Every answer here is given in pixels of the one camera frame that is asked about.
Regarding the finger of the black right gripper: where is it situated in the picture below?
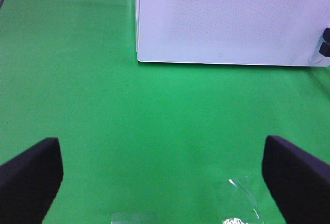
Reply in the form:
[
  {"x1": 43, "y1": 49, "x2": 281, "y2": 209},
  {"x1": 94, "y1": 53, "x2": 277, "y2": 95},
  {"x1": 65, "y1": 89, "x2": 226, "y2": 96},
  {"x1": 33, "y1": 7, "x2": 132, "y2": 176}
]
[{"x1": 319, "y1": 27, "x2": 330, "y2": 57}]

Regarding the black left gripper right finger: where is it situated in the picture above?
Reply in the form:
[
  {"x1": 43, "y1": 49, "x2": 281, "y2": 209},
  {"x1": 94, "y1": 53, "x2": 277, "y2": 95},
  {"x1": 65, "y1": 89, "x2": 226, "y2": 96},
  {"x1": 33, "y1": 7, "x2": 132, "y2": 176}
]
[{"x1": 261, "y1": 135, "x2": 329, "y2": 223}]

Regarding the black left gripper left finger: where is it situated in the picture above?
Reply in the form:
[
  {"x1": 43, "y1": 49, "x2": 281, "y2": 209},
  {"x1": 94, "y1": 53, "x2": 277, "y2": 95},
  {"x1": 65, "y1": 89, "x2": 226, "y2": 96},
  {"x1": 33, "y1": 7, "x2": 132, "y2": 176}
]
[{"x1": 1, "y1": 137, "x2": 63, "y2": 223}]

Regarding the round microwave door button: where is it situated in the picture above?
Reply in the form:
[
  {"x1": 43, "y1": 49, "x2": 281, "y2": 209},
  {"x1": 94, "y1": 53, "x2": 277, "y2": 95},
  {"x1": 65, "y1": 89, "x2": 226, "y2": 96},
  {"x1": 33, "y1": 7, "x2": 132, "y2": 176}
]
[{"x1": 308, "y1": 53, "x2": 326, "y2": 65}]

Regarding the clear tape piece on table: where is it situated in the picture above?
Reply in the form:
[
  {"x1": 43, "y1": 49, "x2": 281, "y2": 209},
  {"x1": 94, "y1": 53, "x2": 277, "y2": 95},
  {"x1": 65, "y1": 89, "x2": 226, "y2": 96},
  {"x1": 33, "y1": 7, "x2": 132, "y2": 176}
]
[{"x1": 213, "y1": 176, "x2": 264, "y2": 223}]

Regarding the white microwave oven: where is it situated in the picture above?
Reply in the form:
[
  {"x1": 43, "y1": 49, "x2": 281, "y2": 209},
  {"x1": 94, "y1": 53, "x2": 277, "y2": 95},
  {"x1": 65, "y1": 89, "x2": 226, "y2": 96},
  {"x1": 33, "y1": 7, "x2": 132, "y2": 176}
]
[{"x1": 136, "y1": 0, "x2": 330, "y2": 67}]

